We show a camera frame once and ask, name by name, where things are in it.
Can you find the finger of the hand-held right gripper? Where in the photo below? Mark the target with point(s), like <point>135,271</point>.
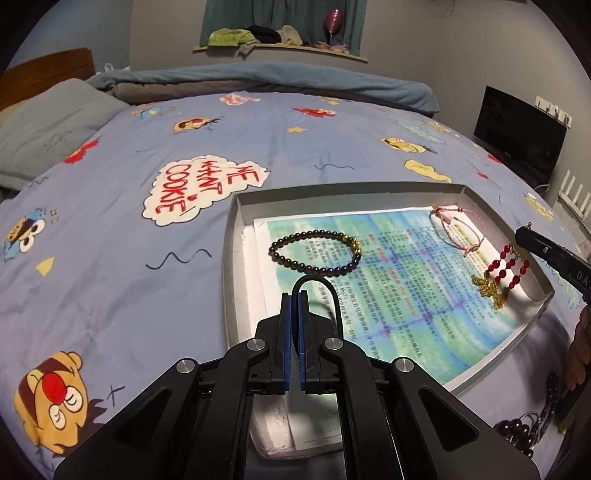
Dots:
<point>538,244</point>

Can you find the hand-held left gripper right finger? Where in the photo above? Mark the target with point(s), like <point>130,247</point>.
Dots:
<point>303,337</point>

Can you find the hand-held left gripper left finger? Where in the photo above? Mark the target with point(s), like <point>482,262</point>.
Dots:
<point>287,337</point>

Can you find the grey cardboard tray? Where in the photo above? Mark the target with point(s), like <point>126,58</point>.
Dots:
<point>240,277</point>

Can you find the person's right hand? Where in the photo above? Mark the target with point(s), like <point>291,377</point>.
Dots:
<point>581,341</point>

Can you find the white slatted rack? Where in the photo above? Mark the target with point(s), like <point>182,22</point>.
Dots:
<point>575,194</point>

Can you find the printed paper sheet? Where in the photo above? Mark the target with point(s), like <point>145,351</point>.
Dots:
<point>406,286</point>

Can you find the black television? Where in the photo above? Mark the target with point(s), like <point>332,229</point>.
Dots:
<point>517,129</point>

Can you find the cartoon printed blue bedsheet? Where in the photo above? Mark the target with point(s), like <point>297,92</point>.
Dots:
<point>115,207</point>

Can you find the blue duvet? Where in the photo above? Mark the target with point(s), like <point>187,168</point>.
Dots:
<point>277,78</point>

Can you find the grey blanket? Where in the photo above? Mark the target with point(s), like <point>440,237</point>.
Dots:
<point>184,90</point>

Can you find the pink cloth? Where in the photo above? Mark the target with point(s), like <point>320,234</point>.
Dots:
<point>330,46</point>

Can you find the window sill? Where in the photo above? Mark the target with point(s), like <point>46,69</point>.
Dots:
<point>295,49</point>

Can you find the grey cloth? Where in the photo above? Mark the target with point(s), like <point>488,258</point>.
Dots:
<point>247,47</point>

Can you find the beige cloth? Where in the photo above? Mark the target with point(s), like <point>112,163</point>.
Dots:
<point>290,36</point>

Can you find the pink wine glass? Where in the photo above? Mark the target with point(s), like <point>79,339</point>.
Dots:
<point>333,19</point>

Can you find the black cloth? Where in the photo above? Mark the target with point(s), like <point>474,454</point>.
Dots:
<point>263,33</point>

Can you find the green cloth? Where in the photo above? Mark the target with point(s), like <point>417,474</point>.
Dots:
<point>226,37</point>

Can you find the grey blue pillow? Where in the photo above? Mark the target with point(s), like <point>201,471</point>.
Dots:
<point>46,124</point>

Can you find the wooden headboard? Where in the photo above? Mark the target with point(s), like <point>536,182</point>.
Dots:
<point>46,69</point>

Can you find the wall hook rack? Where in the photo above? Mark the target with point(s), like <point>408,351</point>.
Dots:
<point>554,110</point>

